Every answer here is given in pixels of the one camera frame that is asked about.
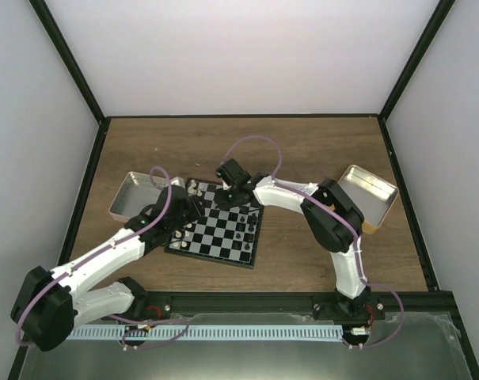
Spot black white chessboard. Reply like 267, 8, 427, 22
165, 178, 264, 269

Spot black frame post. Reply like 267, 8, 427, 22
29, 0, 105, 125
378, 0, 455, 122

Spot pink square tin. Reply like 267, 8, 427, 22
108, 172, 167, 223

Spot gold square tin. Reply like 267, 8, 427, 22
338, 165, 399, 234

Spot light blue slotted cable duct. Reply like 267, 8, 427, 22
67, 325, 343, 342

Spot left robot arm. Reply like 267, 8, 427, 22
10, 185, 204, 352

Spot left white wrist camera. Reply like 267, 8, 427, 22
170, 177, 185, 188

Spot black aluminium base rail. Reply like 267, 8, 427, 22
100, 291, 454, 321

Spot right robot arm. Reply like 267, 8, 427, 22
215, 159, 371, 319

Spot black frame post right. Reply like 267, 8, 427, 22
378, 0, 455, 122

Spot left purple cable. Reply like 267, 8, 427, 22
15, 165, 191, 352

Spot black frame post left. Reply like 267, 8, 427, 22
29, 0, 105, 125

